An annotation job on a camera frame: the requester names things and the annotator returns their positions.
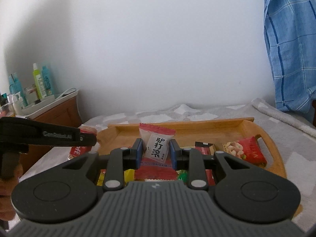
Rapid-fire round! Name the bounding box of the red peanut bag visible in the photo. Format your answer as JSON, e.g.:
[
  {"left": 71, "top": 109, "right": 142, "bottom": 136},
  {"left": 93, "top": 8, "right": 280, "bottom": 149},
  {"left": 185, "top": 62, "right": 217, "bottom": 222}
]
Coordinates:
[{"left": 222, "top": 136, "right": 267, "bottom": 167}]

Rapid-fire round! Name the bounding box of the red toffee packet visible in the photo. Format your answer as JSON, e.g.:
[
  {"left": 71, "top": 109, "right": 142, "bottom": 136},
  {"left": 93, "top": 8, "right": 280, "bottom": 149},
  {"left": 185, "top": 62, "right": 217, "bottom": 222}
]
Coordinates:
[{"left": 68, "top": 125, "right": 98, "bottom": 160}]

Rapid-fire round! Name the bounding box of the long red snack bar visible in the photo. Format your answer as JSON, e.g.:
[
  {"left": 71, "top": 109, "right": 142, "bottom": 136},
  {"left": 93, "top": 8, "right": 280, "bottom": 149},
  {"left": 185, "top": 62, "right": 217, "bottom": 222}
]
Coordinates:
[{"left": 195, "top": 141, "right": 216, "bottom": 186}]

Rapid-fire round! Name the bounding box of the yellow snack bag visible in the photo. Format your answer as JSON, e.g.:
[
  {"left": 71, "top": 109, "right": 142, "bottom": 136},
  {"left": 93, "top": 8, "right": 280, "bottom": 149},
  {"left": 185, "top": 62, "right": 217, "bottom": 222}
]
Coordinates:
[{"left": 96, "top": 169, "right": 135, "bottom": 187}]

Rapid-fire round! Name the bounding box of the green snack packet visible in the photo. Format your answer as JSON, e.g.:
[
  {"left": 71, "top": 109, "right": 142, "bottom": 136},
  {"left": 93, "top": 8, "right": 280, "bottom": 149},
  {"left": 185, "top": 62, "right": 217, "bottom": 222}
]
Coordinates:
[{"left": 176, "top": 170, "right": 188, "bottom": 183}]

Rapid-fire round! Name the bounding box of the cherry drop candy packet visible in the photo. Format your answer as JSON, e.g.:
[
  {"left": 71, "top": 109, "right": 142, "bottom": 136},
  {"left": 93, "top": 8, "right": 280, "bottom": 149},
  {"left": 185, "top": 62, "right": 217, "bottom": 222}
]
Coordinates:
[{"left": 134, "top": 158, "right": 178, "bottom": 181}]

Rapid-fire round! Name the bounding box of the pink white pastry packet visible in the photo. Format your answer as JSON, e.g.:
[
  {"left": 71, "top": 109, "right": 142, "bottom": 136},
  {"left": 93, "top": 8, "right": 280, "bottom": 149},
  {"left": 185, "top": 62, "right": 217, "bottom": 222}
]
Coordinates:
[{"left": 139, "top": 123, "right": 176, "bottom": 164}]

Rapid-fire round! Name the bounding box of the person's left hand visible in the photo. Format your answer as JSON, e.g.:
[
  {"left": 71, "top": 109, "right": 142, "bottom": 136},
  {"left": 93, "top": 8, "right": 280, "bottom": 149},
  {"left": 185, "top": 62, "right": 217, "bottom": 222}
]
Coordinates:
[{"left": 0, "top": 164, "right": 23, "bottom": 221}]

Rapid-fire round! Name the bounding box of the white organizer tray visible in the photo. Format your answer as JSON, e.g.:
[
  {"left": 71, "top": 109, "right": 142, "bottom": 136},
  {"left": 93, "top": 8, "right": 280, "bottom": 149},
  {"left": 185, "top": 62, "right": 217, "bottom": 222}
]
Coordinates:
[{"left": 22, "top": 95, "right": 55, "bottom": 116}]

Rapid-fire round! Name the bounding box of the blue bottle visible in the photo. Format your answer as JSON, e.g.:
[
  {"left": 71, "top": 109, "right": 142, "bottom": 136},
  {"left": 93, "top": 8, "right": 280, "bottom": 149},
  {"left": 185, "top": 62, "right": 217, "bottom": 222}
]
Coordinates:
[{"left": 8, "top": 72, "right": 27, "bottom": 106}]

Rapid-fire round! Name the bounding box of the green lotion bottle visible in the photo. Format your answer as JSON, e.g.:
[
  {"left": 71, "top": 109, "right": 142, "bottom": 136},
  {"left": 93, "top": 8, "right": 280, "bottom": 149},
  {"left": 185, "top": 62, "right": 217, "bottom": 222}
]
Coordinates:
[{"left": 33, "top": 63, "right": 47, "bottom": 99}]

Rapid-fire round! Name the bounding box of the wooden side cabinet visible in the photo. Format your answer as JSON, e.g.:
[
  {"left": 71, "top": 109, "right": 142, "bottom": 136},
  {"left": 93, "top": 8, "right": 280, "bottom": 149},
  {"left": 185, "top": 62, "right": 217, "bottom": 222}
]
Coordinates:
[{"left": 14, "top": 96, "right": 84, "bottom": 176}]

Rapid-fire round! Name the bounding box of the teal lotion bottle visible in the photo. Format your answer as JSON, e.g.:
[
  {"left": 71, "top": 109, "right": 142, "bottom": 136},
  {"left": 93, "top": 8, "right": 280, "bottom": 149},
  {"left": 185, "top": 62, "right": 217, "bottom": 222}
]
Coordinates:
[{"left": 41, "top": 66, "right": 55, "bottom": 95}]

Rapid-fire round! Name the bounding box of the bamboo serving tray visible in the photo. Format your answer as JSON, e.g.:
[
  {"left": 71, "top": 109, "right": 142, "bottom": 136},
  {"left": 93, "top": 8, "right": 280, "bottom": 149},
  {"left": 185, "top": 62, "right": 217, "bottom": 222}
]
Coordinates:
[{"left": 96, "top": 117, "right": 304, "bottom": 218}]

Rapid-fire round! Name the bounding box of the blue plaid cloth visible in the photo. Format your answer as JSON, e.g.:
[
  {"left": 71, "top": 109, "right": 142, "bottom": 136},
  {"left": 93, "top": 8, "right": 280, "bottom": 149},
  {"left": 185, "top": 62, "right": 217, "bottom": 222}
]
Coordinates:
[{"left": 263, "top": 0, "right": 315, "bottom": 114}]

